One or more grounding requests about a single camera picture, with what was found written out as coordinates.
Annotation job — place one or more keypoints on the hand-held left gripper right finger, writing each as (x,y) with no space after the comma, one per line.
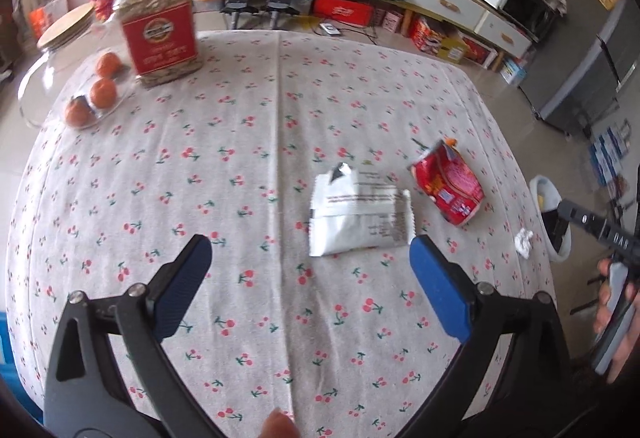
(440,288)

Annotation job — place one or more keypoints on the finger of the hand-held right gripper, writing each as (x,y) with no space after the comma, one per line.
(600,233)

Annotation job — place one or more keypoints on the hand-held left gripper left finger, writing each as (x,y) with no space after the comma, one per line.
(182,283)

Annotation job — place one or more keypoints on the black plastic cookie tray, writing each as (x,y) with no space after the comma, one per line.
(555,238)

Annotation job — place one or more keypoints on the white plastic bin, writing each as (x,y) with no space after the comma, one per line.
(540,190)

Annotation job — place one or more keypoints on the white tissue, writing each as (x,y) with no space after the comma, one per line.
(524,243)

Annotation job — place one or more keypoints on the red snack wrapper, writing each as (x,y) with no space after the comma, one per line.
(450,183)

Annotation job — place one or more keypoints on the white snack wrapper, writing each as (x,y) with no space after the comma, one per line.
(360,213)

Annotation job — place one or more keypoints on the person's right hand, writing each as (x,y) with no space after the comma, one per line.
(600,318)

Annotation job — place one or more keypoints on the person's left hand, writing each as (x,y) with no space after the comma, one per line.
(280,425)

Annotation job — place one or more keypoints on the blue packets on floor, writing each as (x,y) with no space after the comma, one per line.
(607,152)

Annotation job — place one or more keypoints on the grey refrigerator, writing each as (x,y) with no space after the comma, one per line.
(585,67)

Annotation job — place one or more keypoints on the cherry print tablecloth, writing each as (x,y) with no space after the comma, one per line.
(225,117)

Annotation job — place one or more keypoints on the blue and white box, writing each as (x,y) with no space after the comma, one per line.
(514,70)

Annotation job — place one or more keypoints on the orange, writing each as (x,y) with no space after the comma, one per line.
(78,112)
(103,93)
(109,65)

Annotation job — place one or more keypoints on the white crate with red items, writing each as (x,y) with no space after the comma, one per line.
(482,51)

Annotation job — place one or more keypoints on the black microwave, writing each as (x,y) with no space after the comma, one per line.
(530,12)

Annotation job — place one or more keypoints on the colourful printed carton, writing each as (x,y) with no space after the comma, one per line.
(437,40)

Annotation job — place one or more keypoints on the seed jar with red label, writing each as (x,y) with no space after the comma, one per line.
(157,22)

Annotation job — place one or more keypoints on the glass jar with wooden lid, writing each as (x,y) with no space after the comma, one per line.
(60,47)

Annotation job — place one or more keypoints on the small pink box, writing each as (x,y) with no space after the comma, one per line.
(393,21)

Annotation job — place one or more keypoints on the flat red box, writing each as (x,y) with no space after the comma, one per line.
(342,10)

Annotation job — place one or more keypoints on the cardboard box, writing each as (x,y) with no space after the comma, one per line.
(47,17)

